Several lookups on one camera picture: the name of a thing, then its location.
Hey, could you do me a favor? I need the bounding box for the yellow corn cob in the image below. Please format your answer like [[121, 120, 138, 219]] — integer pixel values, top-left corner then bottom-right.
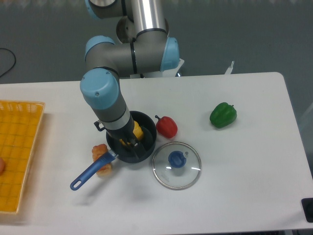
[[119, 121, 144, 145]]

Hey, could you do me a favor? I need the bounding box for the black device at table corner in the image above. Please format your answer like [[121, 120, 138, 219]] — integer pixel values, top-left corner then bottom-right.
[[301, 198, 313, 223]]

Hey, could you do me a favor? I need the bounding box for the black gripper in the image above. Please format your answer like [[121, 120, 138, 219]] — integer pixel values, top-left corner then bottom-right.
[[106, 119, 146, 159]]

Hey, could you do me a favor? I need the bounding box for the glass pot lid blue knob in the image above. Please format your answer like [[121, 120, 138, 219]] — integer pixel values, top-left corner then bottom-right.
[[152, 141, 202, 190]]

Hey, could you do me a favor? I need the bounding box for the red bell pepper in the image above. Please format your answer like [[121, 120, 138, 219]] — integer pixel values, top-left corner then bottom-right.
[[155, 115, 178, 139]]

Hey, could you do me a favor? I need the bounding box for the yellow woven basket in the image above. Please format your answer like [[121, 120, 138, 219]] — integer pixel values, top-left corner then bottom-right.
[[0, 100, 45, 214]]

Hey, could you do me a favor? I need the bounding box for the green bell pepper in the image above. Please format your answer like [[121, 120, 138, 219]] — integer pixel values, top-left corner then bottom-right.
[[209, 102, 237, 128]]

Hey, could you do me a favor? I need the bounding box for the white plug behind table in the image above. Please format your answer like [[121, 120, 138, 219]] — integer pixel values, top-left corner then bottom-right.
[[225, 61, 235, 74]]

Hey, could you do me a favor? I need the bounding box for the dark blue saucepan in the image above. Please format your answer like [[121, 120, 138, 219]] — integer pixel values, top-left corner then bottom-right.
[[70, 111, 157, 190]]

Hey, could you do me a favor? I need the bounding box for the black cable on floor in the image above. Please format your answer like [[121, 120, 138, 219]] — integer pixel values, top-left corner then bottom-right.
[[0, 47, 17, 78]]

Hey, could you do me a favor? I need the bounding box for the brown croissant bread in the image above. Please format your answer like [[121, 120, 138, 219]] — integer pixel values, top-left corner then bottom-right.
[[92, 144, 112, 177]]

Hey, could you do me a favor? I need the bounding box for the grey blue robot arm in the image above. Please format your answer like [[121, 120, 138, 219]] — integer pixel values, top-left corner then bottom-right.
[[80, 0, 180, 163]]

